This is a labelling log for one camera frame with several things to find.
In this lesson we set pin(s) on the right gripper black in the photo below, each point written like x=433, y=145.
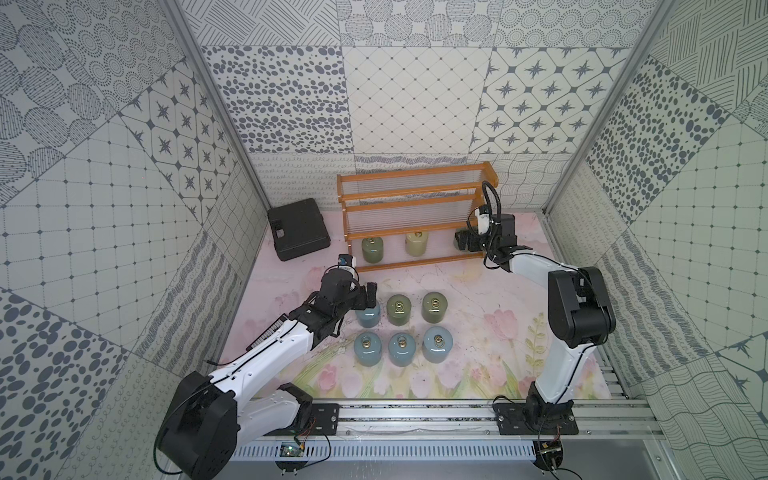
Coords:
x=473, y=247

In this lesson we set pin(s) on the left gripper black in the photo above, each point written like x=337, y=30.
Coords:
x=365, y=297

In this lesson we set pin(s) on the blue canister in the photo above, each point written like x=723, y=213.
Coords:
x=401, y=349
x=437, y=344
x=368, y=349
x=369, y=317

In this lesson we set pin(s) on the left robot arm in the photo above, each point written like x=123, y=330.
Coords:
x=211, y=415

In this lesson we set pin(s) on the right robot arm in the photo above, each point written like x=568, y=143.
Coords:
x=579, y=311

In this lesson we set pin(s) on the wooden three-tier shelf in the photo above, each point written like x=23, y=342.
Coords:
x=391, y=204

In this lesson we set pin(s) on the light green canister bottom centre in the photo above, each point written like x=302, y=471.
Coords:
x=416, y=243

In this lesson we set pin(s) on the floral pink table mat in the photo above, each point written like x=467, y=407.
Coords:
x=498, y=322

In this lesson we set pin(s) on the black plastic case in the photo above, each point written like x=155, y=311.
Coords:
x=298, y=229

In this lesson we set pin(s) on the left controller board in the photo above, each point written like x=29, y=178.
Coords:
x=291, y=457

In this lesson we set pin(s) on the controller board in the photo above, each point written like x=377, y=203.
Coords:
x=291, y=457
x=548, y=455

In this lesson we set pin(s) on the right controller board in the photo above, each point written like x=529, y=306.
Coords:
x=548, y=455

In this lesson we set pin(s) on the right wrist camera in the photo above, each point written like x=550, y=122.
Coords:
x=483, y=219

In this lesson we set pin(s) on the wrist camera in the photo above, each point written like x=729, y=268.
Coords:
x=346, y=261
x=483, y=219

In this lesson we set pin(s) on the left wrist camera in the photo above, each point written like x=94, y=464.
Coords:
x=346, y=261

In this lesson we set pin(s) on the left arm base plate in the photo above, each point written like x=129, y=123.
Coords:
x=321, y=419

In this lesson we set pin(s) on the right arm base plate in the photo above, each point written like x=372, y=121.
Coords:
x=534, y=417

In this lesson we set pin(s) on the aluminium mounting rail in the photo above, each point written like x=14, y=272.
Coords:
x=477, y=418

